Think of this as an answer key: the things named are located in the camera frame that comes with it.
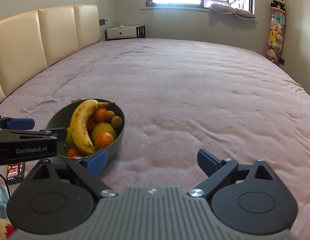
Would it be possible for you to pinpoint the orange mandarin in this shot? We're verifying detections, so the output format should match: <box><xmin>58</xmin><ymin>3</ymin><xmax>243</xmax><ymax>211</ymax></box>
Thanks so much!
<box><xmin>94</xmin><ymin>131</ymin><xmax>114</xmax><ymax>151</ymax></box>
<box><xmin>93</xmin><ymin>107</ymin><xmax>108</xmax><ymax>124</ymax></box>
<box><xmin>66</xmin><ymin>147</ymin><xmax>85</xmax><ymax>158</ymax></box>

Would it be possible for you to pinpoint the green fruit bowl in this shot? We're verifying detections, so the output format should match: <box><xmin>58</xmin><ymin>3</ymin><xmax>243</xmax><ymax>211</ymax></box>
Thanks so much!
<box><xmin>47</xmin><ymin>99</ymin><xmax>125</xmax><ymax>162</ymax></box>

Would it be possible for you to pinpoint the wall switch panel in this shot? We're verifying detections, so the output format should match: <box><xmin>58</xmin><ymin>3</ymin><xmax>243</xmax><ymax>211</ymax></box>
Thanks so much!
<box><xmin>99</xmin><ymin>18</ymin><xmax>108</xmax><ymax>26</ymax></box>

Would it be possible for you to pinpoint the panda plush toy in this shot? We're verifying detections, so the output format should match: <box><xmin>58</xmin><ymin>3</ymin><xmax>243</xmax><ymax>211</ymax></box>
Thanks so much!
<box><xmin>271</xmin><ymin>0</ymin><xmax>286</xmax><ymax>11</ymax></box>

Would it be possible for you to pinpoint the grey window sill cushion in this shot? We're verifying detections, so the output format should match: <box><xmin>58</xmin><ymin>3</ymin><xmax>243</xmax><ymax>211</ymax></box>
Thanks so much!
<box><xmin>209</xmin><ymin>3</ymin><xmax>256</xmax><ymax>20</ymax></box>

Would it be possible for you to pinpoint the white bedside cabinet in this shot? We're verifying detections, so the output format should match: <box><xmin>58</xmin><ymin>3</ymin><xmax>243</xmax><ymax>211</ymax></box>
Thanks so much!
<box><xmin>105</xmin><ymin>25</ymin><xmax>146</xmax><ymax>41</ymax></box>

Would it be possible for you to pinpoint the yellow spotted banana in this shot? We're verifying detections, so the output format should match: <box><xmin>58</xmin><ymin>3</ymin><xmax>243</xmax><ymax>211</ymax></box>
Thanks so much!
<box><xmin>70</xmin><ymin>99</ymin><xmax>111</xmax><ymax>155</ymax></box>

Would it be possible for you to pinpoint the pink bed blanket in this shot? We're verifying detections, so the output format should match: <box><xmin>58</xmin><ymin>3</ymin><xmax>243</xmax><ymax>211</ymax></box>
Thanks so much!
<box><xmin>0</xmin><ymin>38</ymin><xmax>310</xmax><ymax>239</ymax></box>

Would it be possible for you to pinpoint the yellow lemon in bowl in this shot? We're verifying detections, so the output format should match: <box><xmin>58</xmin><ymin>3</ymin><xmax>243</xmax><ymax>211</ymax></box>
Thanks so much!
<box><xmin>91</xmin><ymin>122</ymin><xmax>117</xmax><ymax>142</ymax></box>

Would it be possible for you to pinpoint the red cup on sill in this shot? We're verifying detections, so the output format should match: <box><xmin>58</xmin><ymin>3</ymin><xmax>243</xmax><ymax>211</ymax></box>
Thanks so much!
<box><xmin>145</xmin><ymin>1</ymin><xmax>152</xmax><ymax>7</ymax></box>

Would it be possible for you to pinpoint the black smartphone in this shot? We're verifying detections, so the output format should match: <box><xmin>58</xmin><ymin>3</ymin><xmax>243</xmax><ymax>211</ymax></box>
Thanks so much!
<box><xmin>6</xmin><ymin>162</ymin><xmax>25</xmax><ymax>185</ymax></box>

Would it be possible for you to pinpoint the brown longan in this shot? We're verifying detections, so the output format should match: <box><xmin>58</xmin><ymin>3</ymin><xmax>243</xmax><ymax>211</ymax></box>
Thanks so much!
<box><xmin>105</xmin><ymin>110</ymin><xmax>115</xmax><ymax>121</ymax></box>
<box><xmin>111</xmin><ymin>115</ymin><xmax>123</xmax><ymax>128</ymax></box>

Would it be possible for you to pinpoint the hanging plush toy organizer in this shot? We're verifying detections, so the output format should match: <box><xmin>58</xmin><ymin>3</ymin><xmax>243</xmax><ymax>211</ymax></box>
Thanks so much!
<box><xmin>266</xmin><ymin>7</ymin><xmax>286</xmax><ymax>65</ymax></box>

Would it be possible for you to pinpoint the black cable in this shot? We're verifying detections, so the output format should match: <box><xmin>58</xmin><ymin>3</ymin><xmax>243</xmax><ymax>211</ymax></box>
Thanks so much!
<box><xmin>0</xmin><ymin>172</ymin><xmax>12</xmax><ymax>201</ymax></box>

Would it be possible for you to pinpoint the cream padded headboard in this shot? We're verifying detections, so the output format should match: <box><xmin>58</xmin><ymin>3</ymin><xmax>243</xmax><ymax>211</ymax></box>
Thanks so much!
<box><xmin>0</xmin><ymin>4</ymin><xmax>100</xmax><ymax>103</ymax></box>

